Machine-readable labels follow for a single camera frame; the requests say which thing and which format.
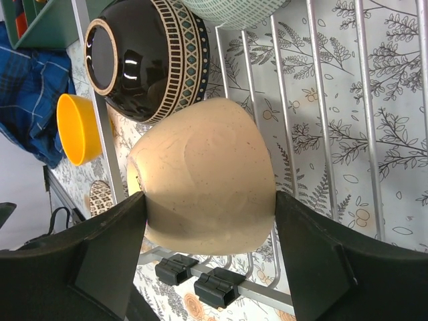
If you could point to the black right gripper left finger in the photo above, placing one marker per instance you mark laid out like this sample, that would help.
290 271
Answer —
82 273

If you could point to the yellow bowl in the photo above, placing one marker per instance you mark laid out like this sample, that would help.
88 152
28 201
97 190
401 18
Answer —
78 129

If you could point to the aluminium frame rail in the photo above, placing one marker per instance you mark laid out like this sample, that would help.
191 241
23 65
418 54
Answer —
64 213

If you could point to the blue plaid cloth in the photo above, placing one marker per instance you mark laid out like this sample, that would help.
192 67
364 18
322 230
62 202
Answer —
32 80

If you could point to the pale green bowl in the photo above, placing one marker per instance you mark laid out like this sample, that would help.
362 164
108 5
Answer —
234 14

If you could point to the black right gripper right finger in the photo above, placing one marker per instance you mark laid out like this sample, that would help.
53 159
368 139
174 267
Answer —
335 273

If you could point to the silver wire dish rack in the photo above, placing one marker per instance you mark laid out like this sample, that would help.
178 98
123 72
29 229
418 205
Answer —
300 75

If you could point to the floral table mat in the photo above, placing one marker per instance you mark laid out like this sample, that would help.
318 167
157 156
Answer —
171 285

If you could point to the beige ceramic bowl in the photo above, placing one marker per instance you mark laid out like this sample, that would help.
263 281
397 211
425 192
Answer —
208 180

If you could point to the brown patterned white bowl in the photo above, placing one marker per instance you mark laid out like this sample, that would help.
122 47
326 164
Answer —
100 198

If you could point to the black patterned bowl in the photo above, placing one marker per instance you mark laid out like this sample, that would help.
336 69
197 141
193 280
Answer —
147 59

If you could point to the green compartment tray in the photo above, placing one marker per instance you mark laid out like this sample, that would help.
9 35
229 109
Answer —
31 24

